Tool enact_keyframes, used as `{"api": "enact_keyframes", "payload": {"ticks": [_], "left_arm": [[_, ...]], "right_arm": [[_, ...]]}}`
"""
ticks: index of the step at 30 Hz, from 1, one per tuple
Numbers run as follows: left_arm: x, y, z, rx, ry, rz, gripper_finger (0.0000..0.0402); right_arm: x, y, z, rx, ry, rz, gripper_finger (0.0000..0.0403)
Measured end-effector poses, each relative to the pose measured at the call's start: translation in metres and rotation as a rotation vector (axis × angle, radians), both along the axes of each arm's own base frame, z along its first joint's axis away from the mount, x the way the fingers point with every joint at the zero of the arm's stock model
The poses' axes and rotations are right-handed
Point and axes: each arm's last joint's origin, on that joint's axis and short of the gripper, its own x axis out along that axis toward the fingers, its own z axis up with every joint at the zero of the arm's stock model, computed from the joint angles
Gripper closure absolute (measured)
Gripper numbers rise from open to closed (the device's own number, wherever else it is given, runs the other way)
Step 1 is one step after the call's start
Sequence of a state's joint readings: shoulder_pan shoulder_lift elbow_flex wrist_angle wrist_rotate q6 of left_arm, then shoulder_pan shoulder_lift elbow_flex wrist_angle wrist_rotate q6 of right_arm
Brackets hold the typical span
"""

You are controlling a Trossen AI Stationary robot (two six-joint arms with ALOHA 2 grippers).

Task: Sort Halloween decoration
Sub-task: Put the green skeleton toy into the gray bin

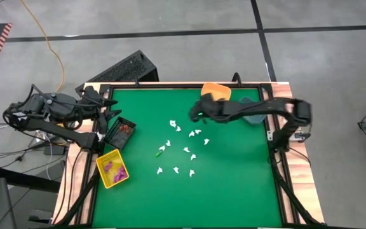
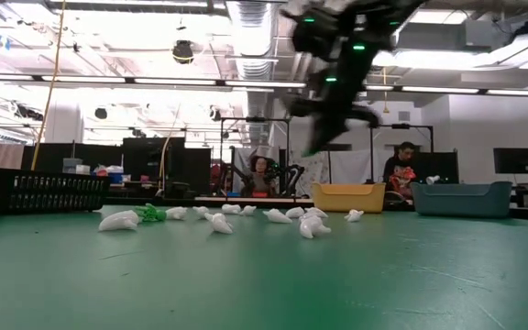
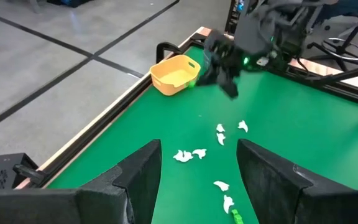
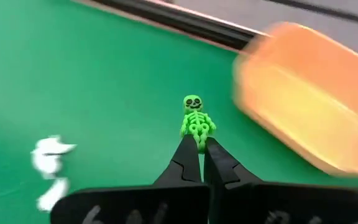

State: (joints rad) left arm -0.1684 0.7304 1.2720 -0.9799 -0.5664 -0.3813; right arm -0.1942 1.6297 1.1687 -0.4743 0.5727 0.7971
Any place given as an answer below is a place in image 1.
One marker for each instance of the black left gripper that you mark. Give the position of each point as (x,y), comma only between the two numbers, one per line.
(92,101)

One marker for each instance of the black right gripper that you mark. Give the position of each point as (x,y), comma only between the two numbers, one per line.
(214,109)

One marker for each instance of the white ghost figure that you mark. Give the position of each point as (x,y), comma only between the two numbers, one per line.
(192,173)
(197,131)
(168,143)
(173,123)
(178,128)
(193,156)
(186,149)
(191,134)
(206,141)
(159,171)
(176,170)
(162,148)

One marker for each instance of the green skeleton figure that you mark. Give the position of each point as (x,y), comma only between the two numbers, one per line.
(158,154)

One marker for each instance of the purple plastic figure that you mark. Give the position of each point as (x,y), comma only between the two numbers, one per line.
(117,179)
(121,169)
(123,175)
(108,166)

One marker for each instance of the grey arm base box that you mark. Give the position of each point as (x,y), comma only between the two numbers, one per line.
(300,136)

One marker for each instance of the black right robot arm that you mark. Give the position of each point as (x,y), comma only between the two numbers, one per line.
(265,106)

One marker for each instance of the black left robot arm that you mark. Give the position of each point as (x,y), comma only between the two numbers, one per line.
(59,133)

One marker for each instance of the black mesh basket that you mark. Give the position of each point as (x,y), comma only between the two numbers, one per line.
(114,138)

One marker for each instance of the yellow plastic tub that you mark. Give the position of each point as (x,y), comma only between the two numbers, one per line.
(218,89)

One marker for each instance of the black C-clamp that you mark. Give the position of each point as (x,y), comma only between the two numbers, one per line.
(136,81)
(235,75)

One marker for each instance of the black computer case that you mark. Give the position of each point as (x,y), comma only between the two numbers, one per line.
(122,68)

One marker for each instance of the blue-grey plastic tub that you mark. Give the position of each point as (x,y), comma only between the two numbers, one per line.
(254,120)

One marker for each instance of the yellow mesh basket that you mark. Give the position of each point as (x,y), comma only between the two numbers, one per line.
(111,183)

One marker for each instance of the green table mat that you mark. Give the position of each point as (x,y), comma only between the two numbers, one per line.
(218,191)

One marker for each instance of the black floor bar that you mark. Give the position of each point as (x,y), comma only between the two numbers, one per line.
(21,179)

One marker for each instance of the silver metal bracket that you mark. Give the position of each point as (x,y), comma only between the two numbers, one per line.
(269,135)

